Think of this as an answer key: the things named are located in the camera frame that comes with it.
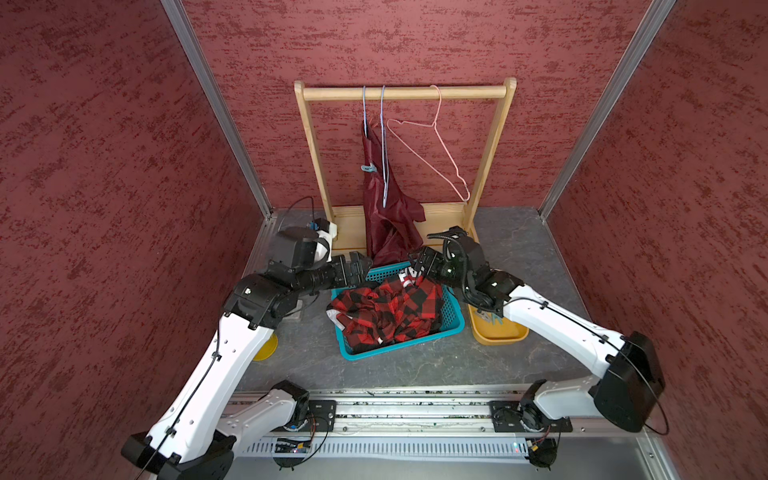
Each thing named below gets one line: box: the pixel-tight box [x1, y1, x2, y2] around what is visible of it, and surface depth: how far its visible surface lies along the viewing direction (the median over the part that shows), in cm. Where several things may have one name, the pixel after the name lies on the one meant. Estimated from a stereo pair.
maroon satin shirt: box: [362, 120, 426, 266], surface depth 94 cm
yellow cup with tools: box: [252, 331, 279, 362], surface depth 86 cm
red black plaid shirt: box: [326, 272, 444, 350], surface depth 83 cm
